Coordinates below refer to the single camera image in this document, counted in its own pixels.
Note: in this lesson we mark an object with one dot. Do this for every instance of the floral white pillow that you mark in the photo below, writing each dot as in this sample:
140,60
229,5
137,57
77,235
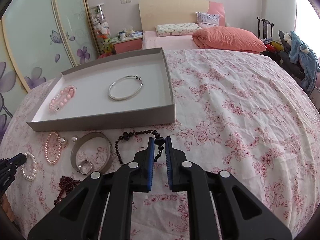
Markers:
177,29

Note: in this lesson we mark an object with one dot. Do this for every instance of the floral pink bedsheet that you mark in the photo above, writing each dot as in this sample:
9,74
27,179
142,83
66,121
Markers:
235,111

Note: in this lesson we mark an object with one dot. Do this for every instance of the thin silver bangle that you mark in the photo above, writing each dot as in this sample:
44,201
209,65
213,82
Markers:
125,88

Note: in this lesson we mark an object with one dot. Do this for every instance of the left pearl earring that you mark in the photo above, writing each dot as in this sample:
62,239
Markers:
63,141

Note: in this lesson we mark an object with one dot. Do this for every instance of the pink mattress sheet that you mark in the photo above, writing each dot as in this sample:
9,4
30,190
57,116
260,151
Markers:
151,40

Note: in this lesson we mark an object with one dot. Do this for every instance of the grey cardboard tray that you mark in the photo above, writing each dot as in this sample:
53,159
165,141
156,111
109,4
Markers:
77,100

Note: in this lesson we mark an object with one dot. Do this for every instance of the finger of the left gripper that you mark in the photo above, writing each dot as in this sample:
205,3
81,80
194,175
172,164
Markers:
8,165

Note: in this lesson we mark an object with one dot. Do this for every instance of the sliding wardrobe with flowers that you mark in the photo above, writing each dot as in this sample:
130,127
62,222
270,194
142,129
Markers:
39,40

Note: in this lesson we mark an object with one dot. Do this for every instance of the red waste basket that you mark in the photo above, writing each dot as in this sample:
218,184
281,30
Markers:
105,55

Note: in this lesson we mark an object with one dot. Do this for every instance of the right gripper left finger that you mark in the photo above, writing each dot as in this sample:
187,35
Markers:
100,206

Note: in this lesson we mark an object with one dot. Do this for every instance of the orange folded quilt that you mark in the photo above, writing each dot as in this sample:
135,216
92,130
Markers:
228,38

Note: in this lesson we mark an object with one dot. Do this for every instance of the pink nightstand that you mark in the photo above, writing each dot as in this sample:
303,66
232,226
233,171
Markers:
129,44

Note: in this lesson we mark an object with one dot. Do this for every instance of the blue garment on chair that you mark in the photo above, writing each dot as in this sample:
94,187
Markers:
308,60

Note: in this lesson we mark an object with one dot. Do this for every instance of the beige pink headboard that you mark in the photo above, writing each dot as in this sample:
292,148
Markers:
156,12

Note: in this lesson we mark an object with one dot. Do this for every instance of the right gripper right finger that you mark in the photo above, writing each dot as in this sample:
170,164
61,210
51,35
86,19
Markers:
219,206

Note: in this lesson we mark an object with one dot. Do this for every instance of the plush toy display tube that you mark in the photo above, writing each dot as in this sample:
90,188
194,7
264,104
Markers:
101,29

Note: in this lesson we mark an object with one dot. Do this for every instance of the black wooden chair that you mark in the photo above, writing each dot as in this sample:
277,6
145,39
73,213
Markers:
265,28

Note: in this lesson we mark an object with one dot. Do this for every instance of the purple patterned pillow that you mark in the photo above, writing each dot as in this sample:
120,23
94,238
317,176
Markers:
205,20

